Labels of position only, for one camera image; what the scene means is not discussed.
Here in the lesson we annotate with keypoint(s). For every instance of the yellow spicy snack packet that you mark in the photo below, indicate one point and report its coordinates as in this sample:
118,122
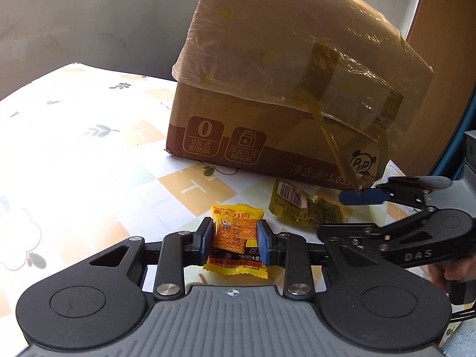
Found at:
234,246

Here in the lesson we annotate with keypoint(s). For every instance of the gold foil snack packet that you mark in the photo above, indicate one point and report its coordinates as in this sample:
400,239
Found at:
296,206

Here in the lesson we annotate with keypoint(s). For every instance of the floral checkered tablecloth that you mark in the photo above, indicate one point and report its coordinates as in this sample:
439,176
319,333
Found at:
84,166

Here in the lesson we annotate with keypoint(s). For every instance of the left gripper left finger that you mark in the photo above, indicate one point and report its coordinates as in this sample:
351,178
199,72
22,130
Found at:
179,250

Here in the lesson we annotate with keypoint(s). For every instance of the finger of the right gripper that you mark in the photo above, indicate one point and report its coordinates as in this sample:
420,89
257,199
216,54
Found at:
374,196

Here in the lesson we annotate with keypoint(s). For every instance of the brown cardboard box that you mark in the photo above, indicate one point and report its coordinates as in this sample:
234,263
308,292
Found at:
319,91

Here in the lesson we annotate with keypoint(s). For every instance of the person right hand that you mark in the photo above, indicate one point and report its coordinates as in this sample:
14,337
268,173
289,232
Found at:
460,270

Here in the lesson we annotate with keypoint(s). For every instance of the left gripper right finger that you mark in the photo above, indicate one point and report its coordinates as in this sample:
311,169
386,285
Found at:
290,252

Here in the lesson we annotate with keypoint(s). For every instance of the wooden door panel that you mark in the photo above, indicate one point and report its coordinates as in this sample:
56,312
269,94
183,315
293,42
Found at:
443,33

